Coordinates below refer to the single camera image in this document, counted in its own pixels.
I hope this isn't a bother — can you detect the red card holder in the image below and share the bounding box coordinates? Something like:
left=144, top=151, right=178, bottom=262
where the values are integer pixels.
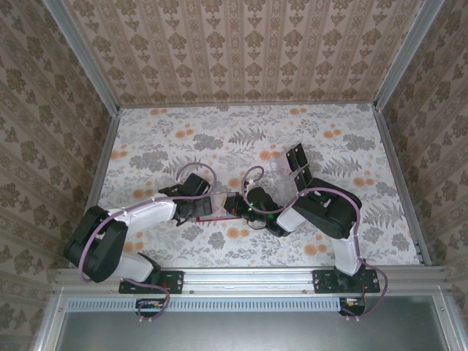
left=196, top=211, right=244, bottom=223

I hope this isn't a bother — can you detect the translucent pink credit card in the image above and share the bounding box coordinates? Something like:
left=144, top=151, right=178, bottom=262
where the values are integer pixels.
left=268, top=156, right=293, bottom=176
left=277, top=171, right=299, bottom=197
left=211, top=192, right=232, bottom=215

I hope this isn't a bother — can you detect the floral table cover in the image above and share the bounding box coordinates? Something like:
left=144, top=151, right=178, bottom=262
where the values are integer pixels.
left=93, top=104, right=421, bottom=268

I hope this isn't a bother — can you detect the black connector box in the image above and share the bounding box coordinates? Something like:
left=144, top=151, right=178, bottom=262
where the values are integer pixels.
left=339, top=296, right=366, bottom=316
left=135, top=298, right=165, bottom=316

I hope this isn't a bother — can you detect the aluminium mounting rail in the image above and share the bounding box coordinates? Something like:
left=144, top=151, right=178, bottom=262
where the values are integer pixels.
left=54, top=265, right=449, bottom=293

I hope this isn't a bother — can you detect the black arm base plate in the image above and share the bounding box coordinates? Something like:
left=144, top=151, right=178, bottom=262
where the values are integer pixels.
left=118, top=270, right=184, bottom=295
left=313, top=269, right=381, bottom=295

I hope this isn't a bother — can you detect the slotted grey cable duct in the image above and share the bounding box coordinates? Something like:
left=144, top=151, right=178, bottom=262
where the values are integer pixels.
left=67, top=296, right=343, bottom=313

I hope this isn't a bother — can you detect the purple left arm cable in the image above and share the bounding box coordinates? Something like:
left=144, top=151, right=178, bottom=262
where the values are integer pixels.
left=78, top=162, right=220, bottom=325

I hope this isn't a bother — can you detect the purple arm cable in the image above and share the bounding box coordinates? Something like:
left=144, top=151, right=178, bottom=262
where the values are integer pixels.
left=78, top=162, right=220, bottom=325
left=243, top=166, right=392, bottom=325

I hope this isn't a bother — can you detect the aluminium rear rail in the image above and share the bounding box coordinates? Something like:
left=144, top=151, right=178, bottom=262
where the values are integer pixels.
left=118, top=102, right=376, bottom=110

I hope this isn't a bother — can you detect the aluminium side rail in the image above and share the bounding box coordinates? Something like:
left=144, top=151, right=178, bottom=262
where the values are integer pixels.
left=371, top=104, right=433, bottom=267
left=86, top=109, right=121, bottom=213

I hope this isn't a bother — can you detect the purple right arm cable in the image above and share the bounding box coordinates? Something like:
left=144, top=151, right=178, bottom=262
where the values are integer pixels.
left=243, top=166, right=392, bottom=325

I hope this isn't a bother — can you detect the aluminium corner post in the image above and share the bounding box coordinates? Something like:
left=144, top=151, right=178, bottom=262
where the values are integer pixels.
left=372, top=0, right=446, bottom=110
left=40, top=0, right=121, bottom=116

